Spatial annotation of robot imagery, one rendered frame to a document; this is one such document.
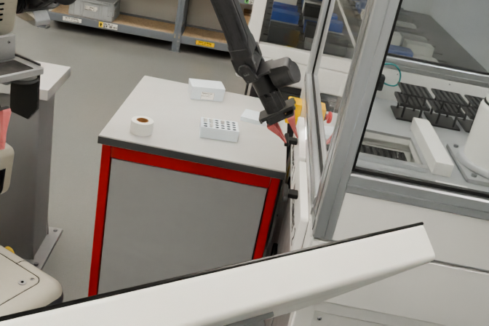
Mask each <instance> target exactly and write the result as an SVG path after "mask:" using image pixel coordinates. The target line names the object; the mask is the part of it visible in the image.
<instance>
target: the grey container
mask: <svg viewBox="0 0 489 326"><path fill-rule="evenodd" d="M120 1H121V0H75V2H74V3H72V4H69V9H68V13H69V14H70V15H74V16H79V17H86V18H90V19H95V20H102V21H106V22H113V21H114V20H115V19H116V18H117V17H118V16H119V9H120Z"/></svg>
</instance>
